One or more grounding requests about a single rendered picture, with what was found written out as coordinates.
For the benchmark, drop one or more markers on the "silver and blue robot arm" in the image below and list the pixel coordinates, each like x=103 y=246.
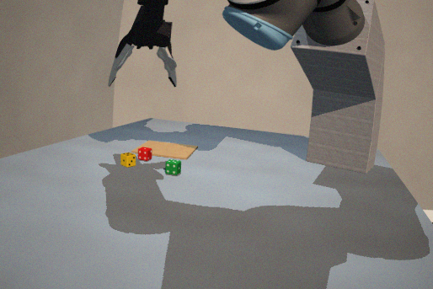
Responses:
x=272 y=23

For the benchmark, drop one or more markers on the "tan mat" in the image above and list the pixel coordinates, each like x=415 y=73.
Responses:
x=168 y=150

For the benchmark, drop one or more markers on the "green die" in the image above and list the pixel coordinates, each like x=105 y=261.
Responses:
x=173 y=167

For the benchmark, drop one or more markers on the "red die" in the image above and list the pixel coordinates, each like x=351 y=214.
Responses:
x=145 y=153

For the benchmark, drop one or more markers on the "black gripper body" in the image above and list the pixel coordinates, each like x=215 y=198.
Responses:
x=154 y=30

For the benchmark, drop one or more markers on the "yellow die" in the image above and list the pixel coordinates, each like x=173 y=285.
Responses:
x=128 y=159

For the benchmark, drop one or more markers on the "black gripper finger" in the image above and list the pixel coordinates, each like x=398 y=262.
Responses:
x=123 y=52
x=169 y=62

